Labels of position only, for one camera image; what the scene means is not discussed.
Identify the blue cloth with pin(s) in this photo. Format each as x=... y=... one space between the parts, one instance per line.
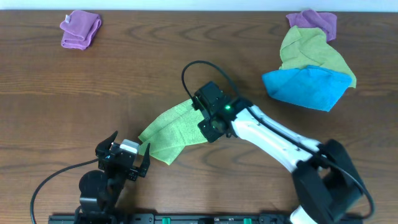
x=311 y=87

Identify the olive green crumpled cloth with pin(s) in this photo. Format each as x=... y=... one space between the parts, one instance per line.
x=307 y=46

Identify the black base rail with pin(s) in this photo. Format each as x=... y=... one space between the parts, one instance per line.
x=148 y=218

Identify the folded purple cloth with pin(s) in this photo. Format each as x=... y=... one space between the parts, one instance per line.
x=79 y=29

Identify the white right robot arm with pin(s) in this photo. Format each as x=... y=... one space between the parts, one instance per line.
x=325 y=180

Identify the crumpled purple cloth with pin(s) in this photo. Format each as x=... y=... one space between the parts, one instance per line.
x=309 y=18

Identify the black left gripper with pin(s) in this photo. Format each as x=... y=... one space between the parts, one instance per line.
x=104 y=150

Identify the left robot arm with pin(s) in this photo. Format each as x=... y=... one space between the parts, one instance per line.
x=101 y=188

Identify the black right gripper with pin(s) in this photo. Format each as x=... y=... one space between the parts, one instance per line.
x=211 y=137

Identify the bright green cloth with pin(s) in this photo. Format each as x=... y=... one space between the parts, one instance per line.
x=171 y=131

